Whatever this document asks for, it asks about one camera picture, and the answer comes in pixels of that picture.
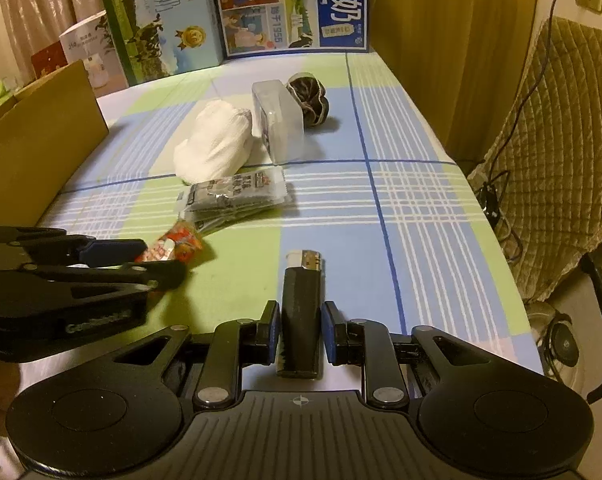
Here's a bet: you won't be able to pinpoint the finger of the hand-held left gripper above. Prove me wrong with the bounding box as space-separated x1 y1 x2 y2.
0 227 147 276
0 259 188 323

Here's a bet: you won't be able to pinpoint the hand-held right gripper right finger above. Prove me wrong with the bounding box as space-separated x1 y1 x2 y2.
322 301 489 406

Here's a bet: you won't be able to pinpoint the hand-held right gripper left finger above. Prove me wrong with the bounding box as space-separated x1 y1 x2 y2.
113 300 282 408

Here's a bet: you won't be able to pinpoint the black lighter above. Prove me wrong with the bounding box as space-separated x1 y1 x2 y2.
276 249 326 380

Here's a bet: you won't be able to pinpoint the red snack packet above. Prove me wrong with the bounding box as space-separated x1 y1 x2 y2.
133 220 204 266

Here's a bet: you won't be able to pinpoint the cardboard box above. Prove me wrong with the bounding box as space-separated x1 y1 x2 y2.
0 60 110 229

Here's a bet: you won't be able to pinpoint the clear plastic box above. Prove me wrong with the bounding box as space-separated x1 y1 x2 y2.
251 79 306 165

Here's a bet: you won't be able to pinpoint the dark scrunchie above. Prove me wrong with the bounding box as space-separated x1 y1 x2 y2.
286 72 331 128

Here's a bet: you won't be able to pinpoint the black packets in clear wrap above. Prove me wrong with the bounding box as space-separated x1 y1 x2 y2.
173 166 295 236

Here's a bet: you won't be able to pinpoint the checked tablecloth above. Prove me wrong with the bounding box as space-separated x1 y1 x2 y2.
21 52 548 397

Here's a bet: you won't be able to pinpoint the white cloth bundle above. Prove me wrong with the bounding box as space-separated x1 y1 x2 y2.
173 100 256 185

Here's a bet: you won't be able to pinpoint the small green box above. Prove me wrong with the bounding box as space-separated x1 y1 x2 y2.
0 77 20 109

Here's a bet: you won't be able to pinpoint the red gift box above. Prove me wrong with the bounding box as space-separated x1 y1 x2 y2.
31 40 70 81

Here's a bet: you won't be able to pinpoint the white printed box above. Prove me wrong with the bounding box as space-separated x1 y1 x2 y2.
58 10 132 98

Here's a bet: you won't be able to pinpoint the green milk carton box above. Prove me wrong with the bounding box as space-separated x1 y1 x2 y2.
97 0 227 88

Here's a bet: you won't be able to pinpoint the blue milk carton box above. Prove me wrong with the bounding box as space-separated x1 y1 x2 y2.
211 0 371 60

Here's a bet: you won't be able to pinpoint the quilted brown chair cover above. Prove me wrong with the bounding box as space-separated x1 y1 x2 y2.
467 16 602 306

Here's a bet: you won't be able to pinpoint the wooden wardrobe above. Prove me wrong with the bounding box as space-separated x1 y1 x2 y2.
368 0 545 161

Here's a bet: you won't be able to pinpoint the tangle of floor cables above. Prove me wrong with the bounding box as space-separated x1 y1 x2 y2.
474 170 528 262

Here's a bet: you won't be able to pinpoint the steel kettle with black handle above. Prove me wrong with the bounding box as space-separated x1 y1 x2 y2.
526 255 602 404

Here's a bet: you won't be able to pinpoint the grey charger cable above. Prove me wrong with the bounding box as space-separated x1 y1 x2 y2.
474 0 580 201

